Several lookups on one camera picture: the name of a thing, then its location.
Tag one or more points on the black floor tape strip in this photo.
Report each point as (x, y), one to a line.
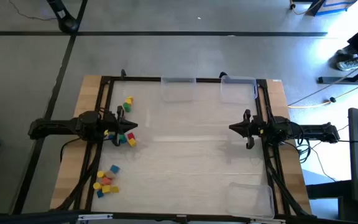
(197, 33)
(51, 102)

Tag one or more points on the black stand base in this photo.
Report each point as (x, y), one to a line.
(65, 21)

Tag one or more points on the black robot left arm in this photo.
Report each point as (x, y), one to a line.
(54, 129)

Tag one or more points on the red cube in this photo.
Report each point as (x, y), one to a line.
(130, 135)

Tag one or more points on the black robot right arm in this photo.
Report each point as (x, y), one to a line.
(315, 132)

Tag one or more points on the small dark blue block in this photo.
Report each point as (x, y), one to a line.
(100, 193)

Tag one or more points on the yellow wedge block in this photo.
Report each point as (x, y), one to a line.
(128, 102)
(130, 98)

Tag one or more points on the blue and white box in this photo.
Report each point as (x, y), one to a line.
(334, 6)

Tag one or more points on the black metal floor frame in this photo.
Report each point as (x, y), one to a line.
(337, 80)

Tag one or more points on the yellow cube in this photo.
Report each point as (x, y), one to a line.
(106, 188)
(132, 142)
(114, 188)

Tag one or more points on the green cube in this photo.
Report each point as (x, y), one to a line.
(122, 138)

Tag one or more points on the black crossbar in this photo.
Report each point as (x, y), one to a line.
(26, 217)

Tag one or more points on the blue cube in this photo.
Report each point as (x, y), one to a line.
(112, 136)
(114, 169)

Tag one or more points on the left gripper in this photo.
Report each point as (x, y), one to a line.
(110, 123)

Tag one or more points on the black furniture base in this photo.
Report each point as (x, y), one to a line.
(328, 189)

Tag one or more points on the glossy white table sheet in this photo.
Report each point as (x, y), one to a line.
(182, 155)

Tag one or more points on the black clamp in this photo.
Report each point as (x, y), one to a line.
(123, 73)
(223, 74)

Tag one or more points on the person's foot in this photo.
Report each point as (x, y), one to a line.
(348, 63)

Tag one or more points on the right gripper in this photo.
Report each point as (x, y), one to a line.
(259, 127)

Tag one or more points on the large clear plastic bin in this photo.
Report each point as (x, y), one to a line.
(250, 200)

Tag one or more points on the yellow cylinder block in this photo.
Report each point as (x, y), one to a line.
(100, 174)
(97, 185)

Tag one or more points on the black aluminium table frame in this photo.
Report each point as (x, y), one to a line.
(135, 79)

